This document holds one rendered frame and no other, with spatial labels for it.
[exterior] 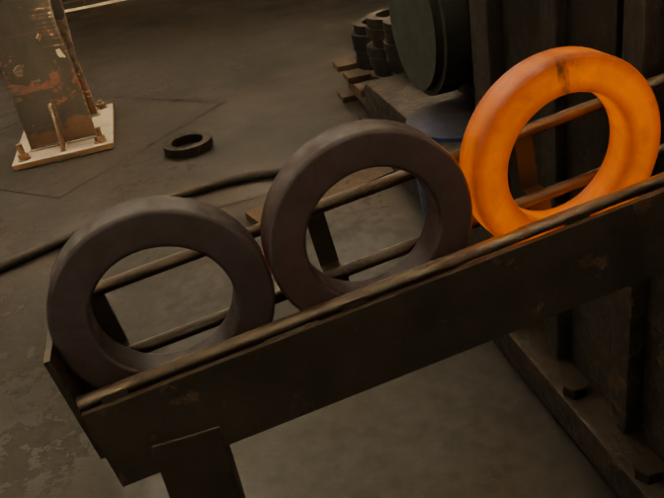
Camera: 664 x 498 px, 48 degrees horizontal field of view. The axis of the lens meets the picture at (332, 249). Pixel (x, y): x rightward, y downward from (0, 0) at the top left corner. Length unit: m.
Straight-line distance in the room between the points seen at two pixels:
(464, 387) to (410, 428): 0.14
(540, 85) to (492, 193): 0.10
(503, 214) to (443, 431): 0.77
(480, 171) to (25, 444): 1.21
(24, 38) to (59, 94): 0.24
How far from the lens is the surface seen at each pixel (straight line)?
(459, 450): 1.35
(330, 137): 0.60
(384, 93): 2.29
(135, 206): 0.60
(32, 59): 3.14
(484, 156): 0.63
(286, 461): 1.38
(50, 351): 0.63
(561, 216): 0.67
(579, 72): 0.66
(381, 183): 0.68
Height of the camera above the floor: 0.96
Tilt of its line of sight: 29 degrees down
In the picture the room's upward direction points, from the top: 10 degrees counter-clockwise
